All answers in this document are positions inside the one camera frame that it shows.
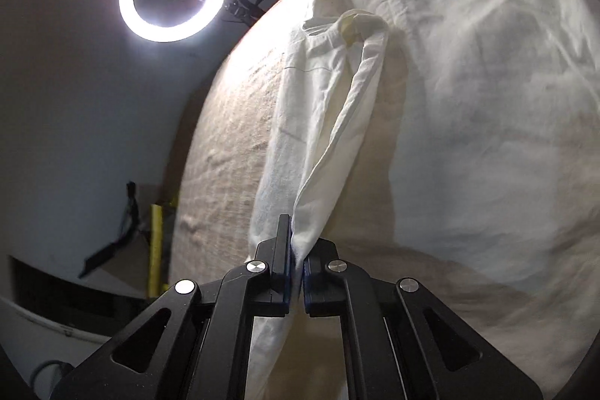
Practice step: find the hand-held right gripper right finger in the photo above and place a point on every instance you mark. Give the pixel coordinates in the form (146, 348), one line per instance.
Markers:
(323, 283)

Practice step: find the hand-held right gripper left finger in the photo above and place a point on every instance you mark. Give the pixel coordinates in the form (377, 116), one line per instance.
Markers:
(282, 251)

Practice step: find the white shirt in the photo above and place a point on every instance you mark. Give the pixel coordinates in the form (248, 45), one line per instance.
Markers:
(468, 53)

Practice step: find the beige plaid blanket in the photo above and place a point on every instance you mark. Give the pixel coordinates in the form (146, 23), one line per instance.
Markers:
(225, 147)

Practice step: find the yellow bar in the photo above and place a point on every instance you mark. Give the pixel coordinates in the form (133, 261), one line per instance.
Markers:
(154, 250)

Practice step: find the dark angled bracket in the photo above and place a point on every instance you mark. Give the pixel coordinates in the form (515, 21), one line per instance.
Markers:
(110, 247)

